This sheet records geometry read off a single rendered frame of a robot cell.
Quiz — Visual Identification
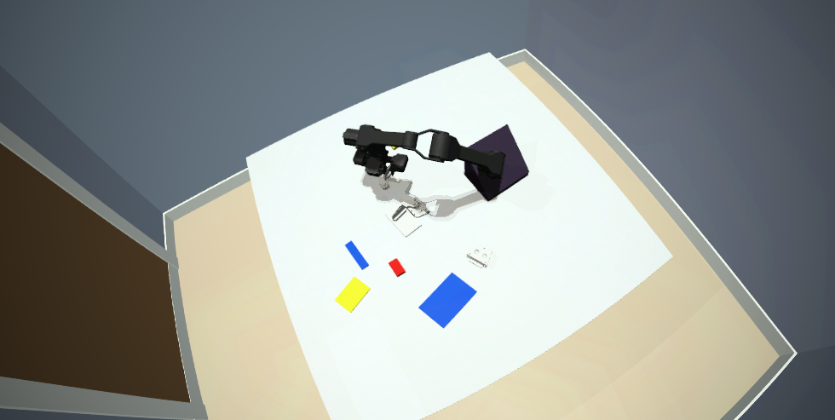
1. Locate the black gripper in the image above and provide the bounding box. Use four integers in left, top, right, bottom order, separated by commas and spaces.
353, 146, 409, 176

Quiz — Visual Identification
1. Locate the yellow flat rectangular plate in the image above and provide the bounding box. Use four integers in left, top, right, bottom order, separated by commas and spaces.
335, 276, 370, 313

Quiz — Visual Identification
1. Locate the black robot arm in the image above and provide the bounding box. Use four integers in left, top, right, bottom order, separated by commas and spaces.
342, 124, 506, 179

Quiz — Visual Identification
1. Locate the red rectangular block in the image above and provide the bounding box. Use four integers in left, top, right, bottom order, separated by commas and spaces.
389, 258, 406, 278

